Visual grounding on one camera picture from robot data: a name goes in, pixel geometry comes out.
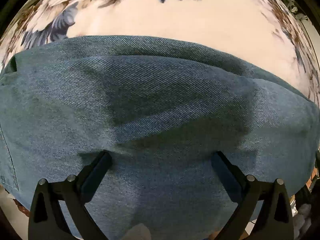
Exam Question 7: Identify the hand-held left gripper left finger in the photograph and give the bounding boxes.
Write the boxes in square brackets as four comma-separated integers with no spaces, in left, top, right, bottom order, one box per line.
[28,150,113,240]

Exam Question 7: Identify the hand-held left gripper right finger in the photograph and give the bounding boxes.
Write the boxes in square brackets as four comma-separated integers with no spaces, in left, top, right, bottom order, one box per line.
[211,151,294,240]

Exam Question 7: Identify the blue denim pants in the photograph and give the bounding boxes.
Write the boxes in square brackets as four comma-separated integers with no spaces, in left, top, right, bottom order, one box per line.
[0,35,320,240]

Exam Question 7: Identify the floral printed blanket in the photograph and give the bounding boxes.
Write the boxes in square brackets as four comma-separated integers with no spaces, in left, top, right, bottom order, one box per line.
[0,0,320,105]

